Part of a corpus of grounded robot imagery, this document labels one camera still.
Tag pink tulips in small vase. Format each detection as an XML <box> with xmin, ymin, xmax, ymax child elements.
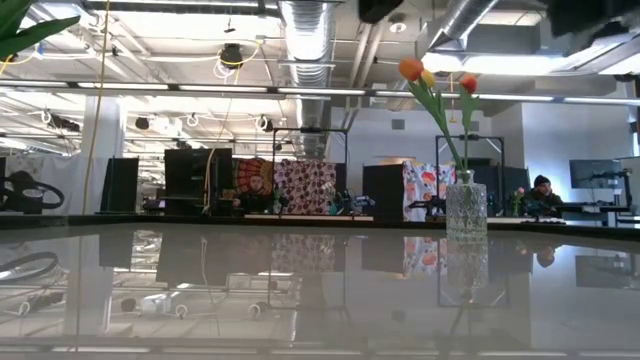
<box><xmin>510</xmin><ymin>186</ymin><xmax>527</xmax><ymax>217</ymax></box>

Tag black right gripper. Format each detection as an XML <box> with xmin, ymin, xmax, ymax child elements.
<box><xmin>357</xmin><ymin>0</ymin><xmax>405</xmax><ymax>25</ymax></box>

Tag orange mandala tapestry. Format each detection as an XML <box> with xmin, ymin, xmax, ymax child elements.
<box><xmin>232</xmin><ymin>157</ymin><xmax>275</xmax><ymax>214</ymax></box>

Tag white floral cloth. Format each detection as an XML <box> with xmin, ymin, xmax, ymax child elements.
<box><xmin>402</xmin><ymin>158</ymin><xmax>457</xmax><ymax>223</ymax></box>

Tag black round ceiling fixture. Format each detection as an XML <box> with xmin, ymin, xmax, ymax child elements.
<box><xmin>218</xmin><ymin>42</ymin><xmax>245</xmax><ymax>70</ymax></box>

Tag slanted silver ventilation duct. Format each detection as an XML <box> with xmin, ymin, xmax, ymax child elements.
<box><xmin>427</xmin><ymin>0</ymin><xmax>501</xmax><ymax>51</ymax></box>

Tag clear cut-glass vase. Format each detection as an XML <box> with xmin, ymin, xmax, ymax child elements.
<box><xmin>444</xmin><ymin>168</ymin><xmax>489</xmax><ymax>240</ymax></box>

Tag thin yellow hanging cable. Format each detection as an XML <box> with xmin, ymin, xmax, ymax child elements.
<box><xmin>202</xmin><ymin>47</ymin><xmax>261</xmax><ymax>215</ymax></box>

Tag black partition panel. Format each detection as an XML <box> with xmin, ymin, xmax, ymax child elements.
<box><xmin>163</xmin><ymin>147</ymin><xmax>234</xmax><ymax>217</ymax></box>
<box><xmin>99</xmin><ymin>156</ymin><xmax>140</xmax><ymax>215</ymax></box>
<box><xmin>361</xmin><ymin>163</ymin><xmax>405</xmax><ymax>223</ymax></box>

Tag dark red floral tapestry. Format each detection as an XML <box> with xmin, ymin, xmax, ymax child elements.
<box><xmin>273</xmin><ymin>159</ymin><xmax>337</xmax><ymax>216</ymax></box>

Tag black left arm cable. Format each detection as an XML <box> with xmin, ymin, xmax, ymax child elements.
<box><xmin>0</xmin><ymin>169</ymin><xmax>66</xmax><ymax>216</ymax></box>

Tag black metal rig frame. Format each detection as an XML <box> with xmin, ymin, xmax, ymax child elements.
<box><xmin>433</xmin><ymin>133</ymin><xmax>506</xmax><ymax>216</ymax></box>
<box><xmin>271</xmin><ymin>126</ymin><xmax>350</xmax><ymax>217</ymax></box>

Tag yellow artificial tulip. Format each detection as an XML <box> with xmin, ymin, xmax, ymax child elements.
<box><xmin>418</xmin><ymin>68</ymin><xmax>454</xmax><ymax>151</ymax></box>

